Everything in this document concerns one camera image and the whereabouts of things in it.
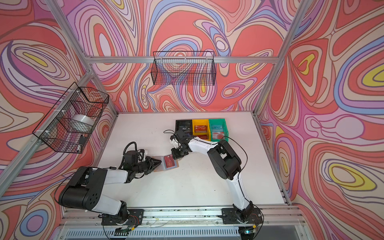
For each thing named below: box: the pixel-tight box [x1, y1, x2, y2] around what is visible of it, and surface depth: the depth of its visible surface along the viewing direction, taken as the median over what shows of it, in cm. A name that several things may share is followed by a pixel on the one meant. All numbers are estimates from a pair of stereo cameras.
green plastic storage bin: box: [208, 118, 229, 142], surface depth 107 cm
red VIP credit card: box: [164, 154, 176, 168], surface depth 94 cm
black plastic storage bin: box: [175, 119, 193, 136], surface depth 110 cm
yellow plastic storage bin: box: [192, 119, 211, 142], surface depth 107 cm
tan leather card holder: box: [152, 154, 180, 172], surface depth 93 cm
